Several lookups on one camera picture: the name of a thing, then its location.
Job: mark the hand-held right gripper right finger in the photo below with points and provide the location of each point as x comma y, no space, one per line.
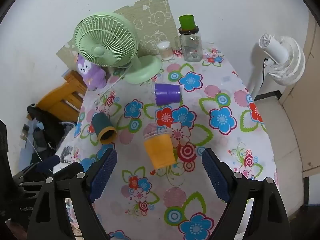
215,175

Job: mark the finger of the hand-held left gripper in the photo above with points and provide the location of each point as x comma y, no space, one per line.
47,163
72,168

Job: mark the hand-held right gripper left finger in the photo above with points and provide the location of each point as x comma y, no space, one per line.
104,173

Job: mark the orange plastic cup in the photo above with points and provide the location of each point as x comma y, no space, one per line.
160,152

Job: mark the dark green cup yellow rim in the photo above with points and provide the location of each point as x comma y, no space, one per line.
101,124

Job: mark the clear plastic cup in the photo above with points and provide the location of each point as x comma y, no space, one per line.
152,130

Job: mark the purple plastic cup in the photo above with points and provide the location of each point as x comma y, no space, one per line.
167,94

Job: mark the small clear glass cup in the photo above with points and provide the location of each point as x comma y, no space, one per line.
165,52

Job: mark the green plastic cup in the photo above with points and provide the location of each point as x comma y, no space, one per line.
187,23

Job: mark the floral tablecloth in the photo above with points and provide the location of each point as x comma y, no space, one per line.
132,155

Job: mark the dark clothes pile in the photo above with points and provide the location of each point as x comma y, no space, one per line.
50,128

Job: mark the orange wooden chair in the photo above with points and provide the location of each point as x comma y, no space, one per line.
62,98

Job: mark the purple plush toy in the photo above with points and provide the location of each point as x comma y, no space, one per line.
93,78

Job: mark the green desk fan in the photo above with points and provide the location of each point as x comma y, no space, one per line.
100,50

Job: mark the white standing fan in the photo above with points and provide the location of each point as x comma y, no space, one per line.
277,52

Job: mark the beige cartoon print mat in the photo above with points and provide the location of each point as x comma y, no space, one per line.
155,27

